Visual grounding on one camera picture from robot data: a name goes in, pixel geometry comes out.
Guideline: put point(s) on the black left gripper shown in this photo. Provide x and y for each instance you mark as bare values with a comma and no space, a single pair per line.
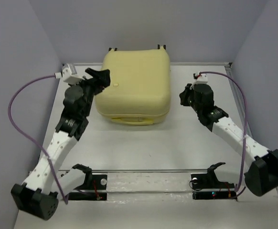
101,80

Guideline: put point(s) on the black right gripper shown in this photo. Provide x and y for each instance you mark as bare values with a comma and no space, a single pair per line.
189,89

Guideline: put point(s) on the yellow hard-shell suitcase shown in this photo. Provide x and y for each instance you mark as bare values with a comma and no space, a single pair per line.
140,88

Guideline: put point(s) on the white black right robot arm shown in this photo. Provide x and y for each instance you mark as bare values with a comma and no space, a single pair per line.
259,165

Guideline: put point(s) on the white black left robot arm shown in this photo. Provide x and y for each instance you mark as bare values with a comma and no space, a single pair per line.
41,191

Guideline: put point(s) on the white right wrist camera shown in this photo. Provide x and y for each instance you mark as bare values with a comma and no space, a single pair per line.
200,78

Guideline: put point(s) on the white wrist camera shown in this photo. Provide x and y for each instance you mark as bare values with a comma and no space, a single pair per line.
69,74
200,78

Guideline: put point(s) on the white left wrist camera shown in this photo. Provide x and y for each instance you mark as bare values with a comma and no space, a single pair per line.
69,74

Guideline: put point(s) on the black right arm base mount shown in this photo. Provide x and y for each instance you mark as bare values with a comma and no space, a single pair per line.
205,189

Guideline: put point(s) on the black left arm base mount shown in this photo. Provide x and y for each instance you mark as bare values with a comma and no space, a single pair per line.
94,189

